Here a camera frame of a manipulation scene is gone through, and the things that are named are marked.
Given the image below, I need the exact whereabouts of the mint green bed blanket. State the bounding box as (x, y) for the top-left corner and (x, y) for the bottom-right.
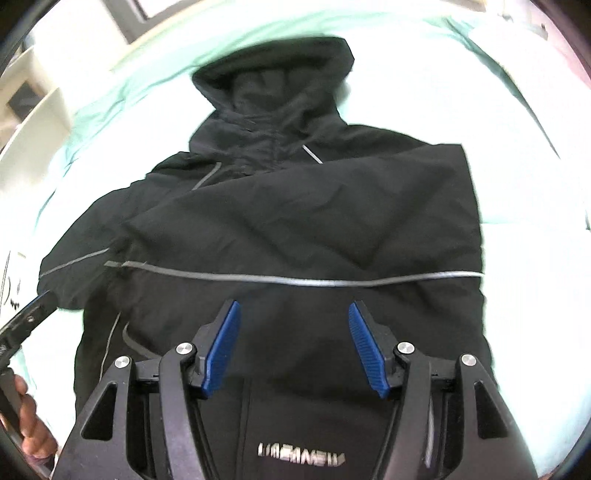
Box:
(0, 14), (591, 480)

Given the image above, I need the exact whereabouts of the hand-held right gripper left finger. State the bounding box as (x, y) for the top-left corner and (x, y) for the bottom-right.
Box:
(53, 299), (242, 480)

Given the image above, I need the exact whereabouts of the person's left hand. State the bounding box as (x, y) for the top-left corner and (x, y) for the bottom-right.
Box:
(13, 375), (59, 461)

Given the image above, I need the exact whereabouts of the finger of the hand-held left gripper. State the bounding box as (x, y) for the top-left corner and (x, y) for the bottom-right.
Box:
(0, 290), (59, 366)

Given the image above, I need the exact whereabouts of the black hooded jacket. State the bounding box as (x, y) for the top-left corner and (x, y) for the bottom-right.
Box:
(39, 34), (498, 480)

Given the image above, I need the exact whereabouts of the white shelf unit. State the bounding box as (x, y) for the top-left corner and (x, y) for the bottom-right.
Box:
(0, 41), (81, 155)

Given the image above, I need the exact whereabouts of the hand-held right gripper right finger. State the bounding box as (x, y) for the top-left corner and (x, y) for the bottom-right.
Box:
(348, 300), (539, 480)

